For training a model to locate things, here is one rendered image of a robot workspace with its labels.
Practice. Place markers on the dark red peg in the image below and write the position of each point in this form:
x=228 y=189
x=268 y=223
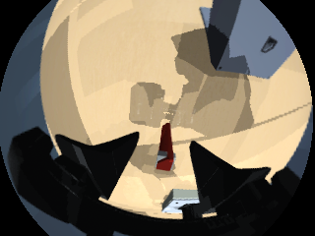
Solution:
x=165 y=154

